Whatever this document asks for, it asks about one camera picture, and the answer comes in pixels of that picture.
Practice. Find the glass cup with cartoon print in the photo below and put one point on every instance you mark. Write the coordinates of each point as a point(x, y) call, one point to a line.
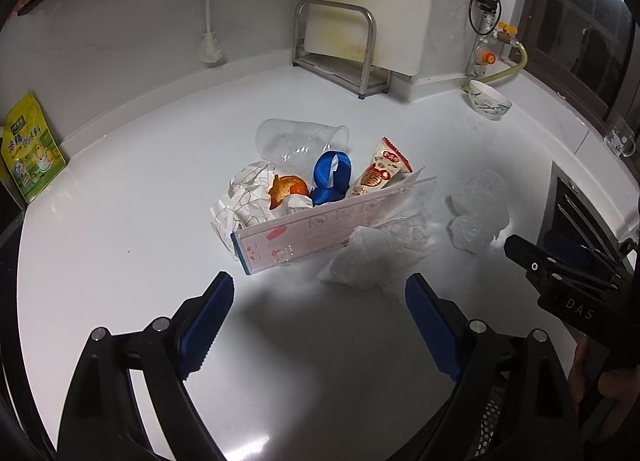
point(620, 138)

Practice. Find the white tissue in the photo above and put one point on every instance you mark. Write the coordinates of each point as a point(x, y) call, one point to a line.
point(365, 261)

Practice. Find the crumpled clear plastic wrap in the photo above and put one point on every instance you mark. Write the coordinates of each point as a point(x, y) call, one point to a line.
point(480, 193)

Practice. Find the steel rack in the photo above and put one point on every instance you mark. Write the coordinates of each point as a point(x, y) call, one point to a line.
point(350, 71)

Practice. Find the black wall hook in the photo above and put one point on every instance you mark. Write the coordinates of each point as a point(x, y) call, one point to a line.
point(32, 3)

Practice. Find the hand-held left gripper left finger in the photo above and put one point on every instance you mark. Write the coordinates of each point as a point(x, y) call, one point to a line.
point(207, 326)

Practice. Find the printed white paper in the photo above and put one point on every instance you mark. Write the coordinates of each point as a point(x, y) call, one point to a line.
point(242, 201)

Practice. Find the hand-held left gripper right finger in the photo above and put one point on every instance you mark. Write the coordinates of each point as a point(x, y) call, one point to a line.
point(432, 326)

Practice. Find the white printed ceramic bowl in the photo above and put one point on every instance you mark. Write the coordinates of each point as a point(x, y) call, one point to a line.
point(487, 103)

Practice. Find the clear plastic cup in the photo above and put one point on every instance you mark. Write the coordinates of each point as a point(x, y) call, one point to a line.
point(295, 138)

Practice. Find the yellow-green seasoning packet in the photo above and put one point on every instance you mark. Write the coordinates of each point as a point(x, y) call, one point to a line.
point(30, 151)

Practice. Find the pink and white box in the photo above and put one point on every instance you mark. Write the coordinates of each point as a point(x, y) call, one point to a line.
point(320, 226)

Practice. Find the dark window frame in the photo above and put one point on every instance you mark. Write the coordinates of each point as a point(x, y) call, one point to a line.
point(575, 16)

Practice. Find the orange peel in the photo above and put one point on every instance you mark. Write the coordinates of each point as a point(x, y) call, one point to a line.
point(287, 188)

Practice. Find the red and white snack wrapper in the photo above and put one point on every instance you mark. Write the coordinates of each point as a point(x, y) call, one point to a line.
point(380, 166)

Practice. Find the person's right hand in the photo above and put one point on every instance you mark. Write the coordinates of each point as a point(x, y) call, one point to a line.
point(620, 401)

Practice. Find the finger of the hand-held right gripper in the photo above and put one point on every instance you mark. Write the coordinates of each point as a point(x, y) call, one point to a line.
point(575, 248)
point(525, 256)

